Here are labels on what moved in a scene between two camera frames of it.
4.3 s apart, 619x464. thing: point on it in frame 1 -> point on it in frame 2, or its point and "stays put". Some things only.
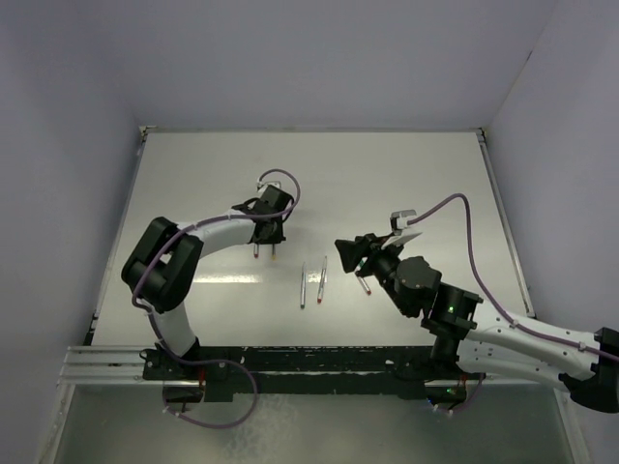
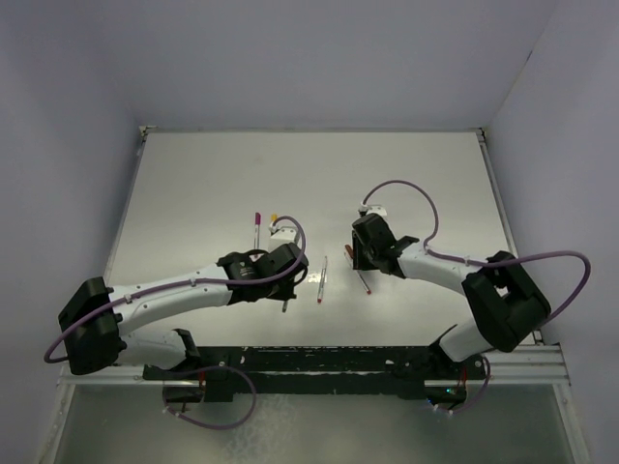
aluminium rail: (105, 364) stays put
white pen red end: (322, 280) stays put
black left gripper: (275, 238) -> (285, 293)
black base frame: (271, 371) stays put
